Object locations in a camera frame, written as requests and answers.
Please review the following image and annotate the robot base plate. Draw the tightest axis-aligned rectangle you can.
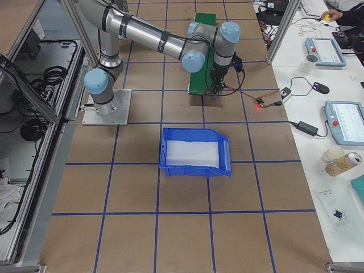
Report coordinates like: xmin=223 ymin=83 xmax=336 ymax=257
xmin=82 ymin=89 xmax=132 ymax=126

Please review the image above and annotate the green conveyor belt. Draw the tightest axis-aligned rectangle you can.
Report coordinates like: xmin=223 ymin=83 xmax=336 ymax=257
xmin=188 ymin=13 xmax=217 ymax=96

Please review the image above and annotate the white mug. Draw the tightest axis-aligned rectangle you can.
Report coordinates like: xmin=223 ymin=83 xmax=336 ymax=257
xmin=299 ymin=54 xmax=319 ymax=75

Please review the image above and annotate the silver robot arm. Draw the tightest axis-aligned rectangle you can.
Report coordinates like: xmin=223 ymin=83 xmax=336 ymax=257
xmin=79 ymin=1 xmax=243 ymax=115

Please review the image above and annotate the teach pendant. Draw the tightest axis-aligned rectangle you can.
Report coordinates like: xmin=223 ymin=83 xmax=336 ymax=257
xmin=324 ymin=101 xmax=363 ymax=146
xmin=305 ymin=38 xmax=346 ymax=67

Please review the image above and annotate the aluminium frame post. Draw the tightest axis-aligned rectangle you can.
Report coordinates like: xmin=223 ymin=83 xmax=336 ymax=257
xmin=266 ymin=0 xmax=301 ymax=65

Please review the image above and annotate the black power adapter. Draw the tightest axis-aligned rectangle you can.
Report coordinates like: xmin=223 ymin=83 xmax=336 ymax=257
xmin=296 ymin=121 xmax=318 ymax=137

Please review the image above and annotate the red black conveyor cable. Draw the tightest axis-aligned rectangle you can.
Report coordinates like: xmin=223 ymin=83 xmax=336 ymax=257
xmin=218 ymin=82 xmax=283 ymax=110

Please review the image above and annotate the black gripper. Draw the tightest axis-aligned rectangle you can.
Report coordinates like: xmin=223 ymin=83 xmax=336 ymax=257
xmin=204 ymin=64 xmax=229 ymax=96

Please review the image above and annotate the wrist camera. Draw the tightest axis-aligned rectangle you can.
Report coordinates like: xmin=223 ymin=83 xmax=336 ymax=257
xmin=231 ymin=55 xmax=244 ymax=73

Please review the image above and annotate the blue plastic bin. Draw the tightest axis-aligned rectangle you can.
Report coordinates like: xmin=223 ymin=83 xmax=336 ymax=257
xmin=159 ymin=128 xmax=231 ymax=179

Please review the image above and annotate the far teach pendant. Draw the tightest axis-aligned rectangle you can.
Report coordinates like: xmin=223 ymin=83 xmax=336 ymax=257
xmin=305 ymin=38 xmax=346 ymax=67

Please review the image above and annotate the near teach pendant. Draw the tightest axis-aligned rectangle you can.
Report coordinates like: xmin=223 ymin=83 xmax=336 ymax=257
xmin=324 ymin=101 xmax=363 ymax=146

